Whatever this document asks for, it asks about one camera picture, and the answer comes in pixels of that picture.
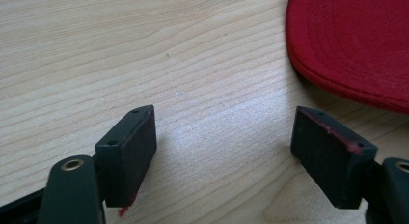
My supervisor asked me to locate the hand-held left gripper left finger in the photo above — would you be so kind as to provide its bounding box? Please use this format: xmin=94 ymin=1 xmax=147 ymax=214
xmin=94 ymin=104 xmax=158 ymax=209

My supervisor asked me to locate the red cap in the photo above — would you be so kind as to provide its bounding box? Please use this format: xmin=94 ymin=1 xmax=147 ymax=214
xmin=285 ymin=0 xmax=409 ymax=115

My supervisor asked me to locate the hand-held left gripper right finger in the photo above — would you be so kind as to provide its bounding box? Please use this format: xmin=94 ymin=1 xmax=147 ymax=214
xmin=289 ymin=105 xmax=379 ymax=210

